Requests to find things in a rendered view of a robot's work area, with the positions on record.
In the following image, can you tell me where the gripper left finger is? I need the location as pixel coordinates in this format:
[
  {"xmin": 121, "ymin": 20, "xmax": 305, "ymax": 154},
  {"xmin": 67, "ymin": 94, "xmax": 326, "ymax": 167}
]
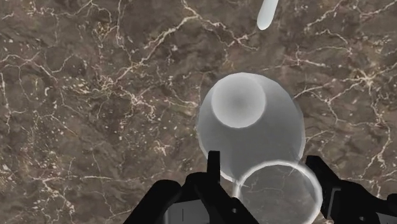
[{"xmin": 123, "ymin": 150, "xmax": 259, "ymax": 224}]

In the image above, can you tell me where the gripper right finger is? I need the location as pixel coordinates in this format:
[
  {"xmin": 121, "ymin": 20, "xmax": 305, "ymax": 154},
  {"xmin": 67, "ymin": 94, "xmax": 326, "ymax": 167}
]
[{"xmin": 305, "ymin": 155, "xmax": 397, "ymax": 224}]

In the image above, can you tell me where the clear glass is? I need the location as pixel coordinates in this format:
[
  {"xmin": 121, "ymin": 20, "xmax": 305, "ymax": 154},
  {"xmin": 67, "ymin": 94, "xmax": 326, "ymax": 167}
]
[{"xmin": 232, "ymin": 159, "xmax": 324, "ymax": 224}]

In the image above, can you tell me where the white cup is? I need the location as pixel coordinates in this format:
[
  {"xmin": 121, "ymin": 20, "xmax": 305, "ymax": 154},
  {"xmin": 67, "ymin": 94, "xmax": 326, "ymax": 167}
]
[{"xmin": 195, "ymin": 72, "xmax": 306, "ymax": 183}]

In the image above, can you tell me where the white rounded handle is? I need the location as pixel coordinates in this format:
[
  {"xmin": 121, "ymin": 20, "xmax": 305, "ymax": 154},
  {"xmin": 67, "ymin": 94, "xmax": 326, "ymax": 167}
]
[{"xmin": 256, "ymin": 0, "xmax": 279, "ymax": 31}]

